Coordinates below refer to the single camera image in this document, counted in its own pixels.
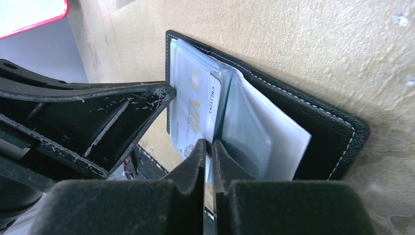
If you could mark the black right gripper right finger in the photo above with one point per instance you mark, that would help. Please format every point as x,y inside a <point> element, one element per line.
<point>246,206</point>

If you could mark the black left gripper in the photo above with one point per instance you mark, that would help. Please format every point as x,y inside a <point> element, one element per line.
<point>20,165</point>

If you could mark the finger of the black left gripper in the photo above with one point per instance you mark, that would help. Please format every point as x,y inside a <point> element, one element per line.
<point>75,130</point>

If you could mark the black leather card holder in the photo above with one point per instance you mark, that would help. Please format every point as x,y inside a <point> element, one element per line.
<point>337,136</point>

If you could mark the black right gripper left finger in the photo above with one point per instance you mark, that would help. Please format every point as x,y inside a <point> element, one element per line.
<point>172,205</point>

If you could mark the pink framed whiteboard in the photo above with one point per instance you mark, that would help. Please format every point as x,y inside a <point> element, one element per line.
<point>18,16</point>

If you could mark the white VIP card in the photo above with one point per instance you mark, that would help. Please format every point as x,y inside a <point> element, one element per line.
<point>194,110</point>

